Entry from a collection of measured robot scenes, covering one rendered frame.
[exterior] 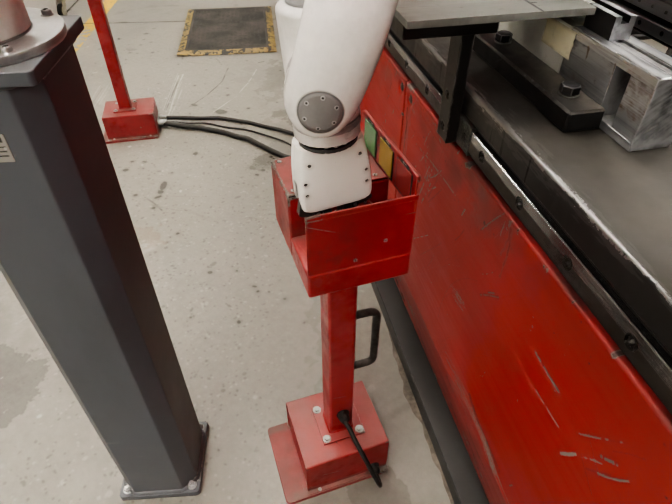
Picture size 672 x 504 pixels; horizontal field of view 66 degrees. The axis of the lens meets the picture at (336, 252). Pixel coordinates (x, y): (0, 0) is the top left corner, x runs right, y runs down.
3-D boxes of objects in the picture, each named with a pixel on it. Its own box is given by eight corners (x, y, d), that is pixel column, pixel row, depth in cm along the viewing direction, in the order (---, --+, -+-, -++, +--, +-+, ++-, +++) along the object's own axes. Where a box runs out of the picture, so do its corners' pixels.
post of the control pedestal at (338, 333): (323, 414, 122) (317, 238, 86) (344, 407, 124) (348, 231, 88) (330, 434, 118) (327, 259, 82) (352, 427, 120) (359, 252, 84)
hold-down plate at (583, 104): (471, 50, 91) (474, 32, 89) (500, 47, 92) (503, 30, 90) (563, 134, 69) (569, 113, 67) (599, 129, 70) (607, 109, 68)
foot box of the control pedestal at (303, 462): (267, 429, 132) (262, 403, 124) (359, 401, 138) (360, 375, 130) (287, 506, 118) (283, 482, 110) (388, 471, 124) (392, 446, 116)
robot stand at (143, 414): (120, 501, 119) (-154, 77, 52) (137, 428, 133) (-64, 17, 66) (200, 495, 120) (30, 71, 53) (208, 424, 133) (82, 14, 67)
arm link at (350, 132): (349, 89, 67) (351, 110, 69) (283, 104, 65) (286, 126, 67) (374, 119, 61) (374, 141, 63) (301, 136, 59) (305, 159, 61)
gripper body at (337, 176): (355, 105, 68) (359, 176, 76) (279, 123, 66) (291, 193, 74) (377, 132, 63) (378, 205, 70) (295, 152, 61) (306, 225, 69)
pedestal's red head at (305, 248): (275, 219, 90) (266, 124, 78) (362, 201, 94) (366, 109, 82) (309, 299, 76) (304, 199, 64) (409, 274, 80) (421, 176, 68)
